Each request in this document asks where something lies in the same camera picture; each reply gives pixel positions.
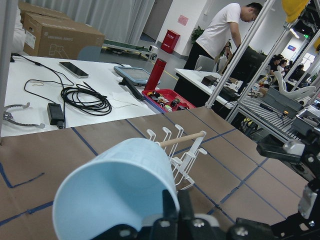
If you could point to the aluminium frame post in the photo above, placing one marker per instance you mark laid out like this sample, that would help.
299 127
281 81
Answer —
8 11

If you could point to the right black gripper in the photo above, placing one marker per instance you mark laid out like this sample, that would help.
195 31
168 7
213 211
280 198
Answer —
305 224

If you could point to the grey claw tool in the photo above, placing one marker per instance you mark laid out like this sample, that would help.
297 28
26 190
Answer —
22 115

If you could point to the man in white shirt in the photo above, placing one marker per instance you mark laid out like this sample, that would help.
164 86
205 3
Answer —
223 27

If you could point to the red parts tray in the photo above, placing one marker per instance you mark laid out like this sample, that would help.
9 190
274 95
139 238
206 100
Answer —
166 100

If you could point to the black power adapter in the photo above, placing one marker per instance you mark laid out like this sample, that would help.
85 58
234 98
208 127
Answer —
55 115

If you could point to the red thermos bottle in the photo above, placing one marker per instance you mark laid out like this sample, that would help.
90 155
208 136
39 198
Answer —
155 74

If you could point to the black smartphone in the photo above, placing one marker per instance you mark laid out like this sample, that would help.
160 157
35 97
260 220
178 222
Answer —
73 69

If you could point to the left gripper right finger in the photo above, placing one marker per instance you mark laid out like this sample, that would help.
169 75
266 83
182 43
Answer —
186 208

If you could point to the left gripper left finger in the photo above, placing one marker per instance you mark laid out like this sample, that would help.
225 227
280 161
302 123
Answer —
170 214

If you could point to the teach pendant tablet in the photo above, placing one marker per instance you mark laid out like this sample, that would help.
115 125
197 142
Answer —
137 75

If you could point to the white wire cup rack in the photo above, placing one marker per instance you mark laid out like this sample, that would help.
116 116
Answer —
181 161

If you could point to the blue plastic cup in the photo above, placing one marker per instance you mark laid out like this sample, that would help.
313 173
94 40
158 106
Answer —
123 185

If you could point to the cardboard box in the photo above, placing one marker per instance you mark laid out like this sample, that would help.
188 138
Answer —
60 38

